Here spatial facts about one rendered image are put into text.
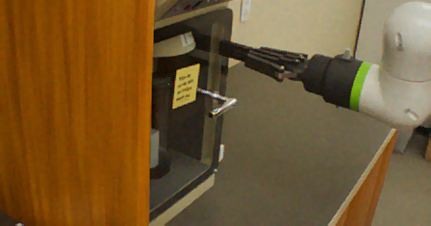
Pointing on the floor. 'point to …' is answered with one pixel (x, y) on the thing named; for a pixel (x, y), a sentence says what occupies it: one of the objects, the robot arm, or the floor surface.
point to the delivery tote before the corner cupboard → (403, 139)
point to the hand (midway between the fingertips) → (235, 51)
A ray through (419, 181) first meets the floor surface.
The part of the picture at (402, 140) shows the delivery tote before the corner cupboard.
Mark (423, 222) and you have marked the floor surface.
